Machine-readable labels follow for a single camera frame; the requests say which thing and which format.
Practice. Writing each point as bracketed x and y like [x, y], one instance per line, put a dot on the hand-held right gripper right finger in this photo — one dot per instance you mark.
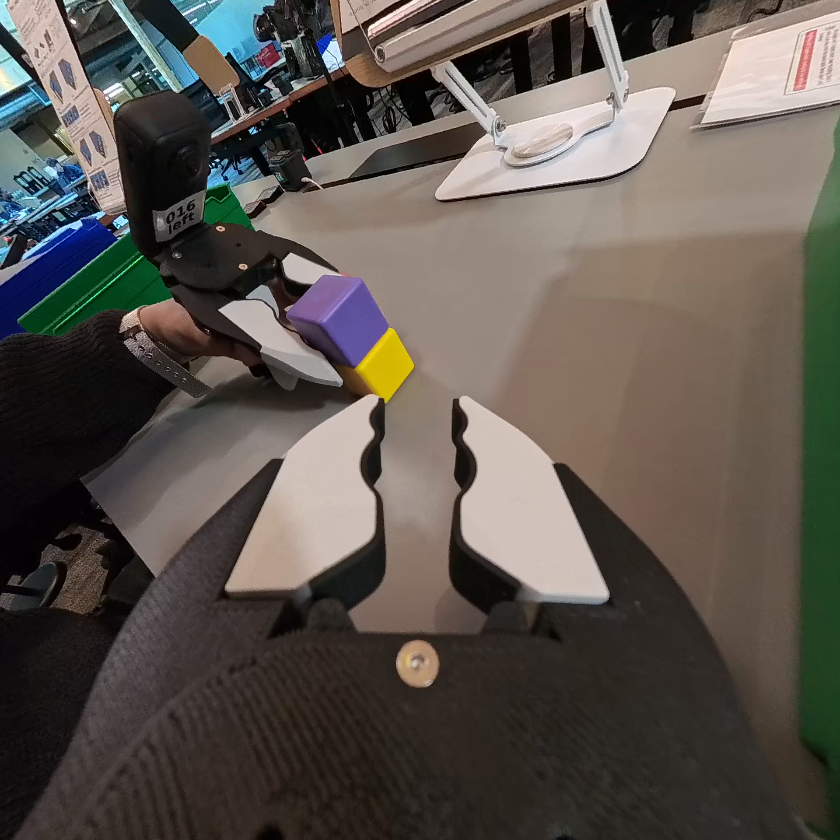
[525, 531]

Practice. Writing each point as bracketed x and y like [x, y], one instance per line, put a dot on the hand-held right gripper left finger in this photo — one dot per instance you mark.
[308, 518]

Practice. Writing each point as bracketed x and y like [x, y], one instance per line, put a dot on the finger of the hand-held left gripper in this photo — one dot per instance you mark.
[282, 341]
[308, 269]

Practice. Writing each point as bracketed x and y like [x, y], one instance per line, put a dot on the purple cube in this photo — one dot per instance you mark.
[334, 315]

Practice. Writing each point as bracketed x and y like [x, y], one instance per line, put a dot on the yellow cube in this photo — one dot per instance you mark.
[384, 367]

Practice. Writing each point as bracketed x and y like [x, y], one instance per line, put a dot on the green plastic bin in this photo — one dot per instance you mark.
[98, 289]
[823, 459]

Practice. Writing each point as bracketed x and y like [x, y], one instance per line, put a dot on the person's left forearm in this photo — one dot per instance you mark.
[59, 407]

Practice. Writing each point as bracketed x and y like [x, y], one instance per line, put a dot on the black desk mat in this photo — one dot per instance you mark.
[407, 161]

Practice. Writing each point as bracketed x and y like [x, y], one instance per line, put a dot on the person's left hand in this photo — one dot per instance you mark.
[177, 328]

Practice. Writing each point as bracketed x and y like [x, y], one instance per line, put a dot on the small black box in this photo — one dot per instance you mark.
[262, 200]

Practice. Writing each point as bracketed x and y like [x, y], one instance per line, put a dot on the black charger box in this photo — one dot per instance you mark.
[287, 169]

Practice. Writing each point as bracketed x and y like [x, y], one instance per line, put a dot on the blue storage bin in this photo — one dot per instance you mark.
[52, 269]

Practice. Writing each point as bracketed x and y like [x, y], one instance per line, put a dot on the wooden top office table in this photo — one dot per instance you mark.
[275, 98]

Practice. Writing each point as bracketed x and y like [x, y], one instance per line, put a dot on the document stand with white base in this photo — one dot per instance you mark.
[213, 65]
[590, 151]
[72, 111]

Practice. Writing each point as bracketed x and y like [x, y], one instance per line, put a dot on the black office chair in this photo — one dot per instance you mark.
[39, 584]

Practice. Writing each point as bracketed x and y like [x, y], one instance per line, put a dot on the person's dark clothed body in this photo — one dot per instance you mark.
[39, 709]

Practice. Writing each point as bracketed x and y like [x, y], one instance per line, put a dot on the laminated paper sheet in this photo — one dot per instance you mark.
[761, 72]

